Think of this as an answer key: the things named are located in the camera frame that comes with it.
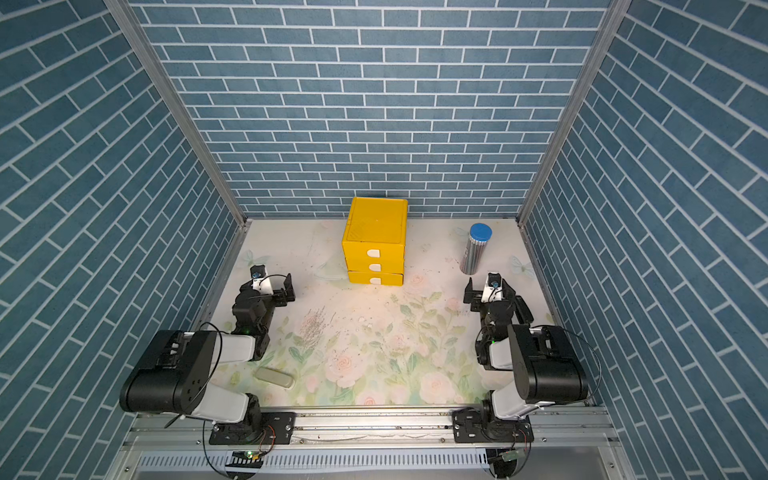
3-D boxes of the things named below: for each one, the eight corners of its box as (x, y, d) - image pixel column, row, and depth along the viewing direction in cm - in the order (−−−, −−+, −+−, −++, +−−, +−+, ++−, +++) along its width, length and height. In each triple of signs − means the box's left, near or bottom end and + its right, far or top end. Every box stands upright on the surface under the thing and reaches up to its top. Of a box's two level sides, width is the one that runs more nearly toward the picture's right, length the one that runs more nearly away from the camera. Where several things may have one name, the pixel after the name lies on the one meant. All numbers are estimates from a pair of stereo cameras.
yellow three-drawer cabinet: (350, 287, 102) (341, 245, 85) (356, 241, 116) (349, 197, 99) (405, 288, 102) (408, 246, 85) (405, 242, 116) (407, 198, 99)
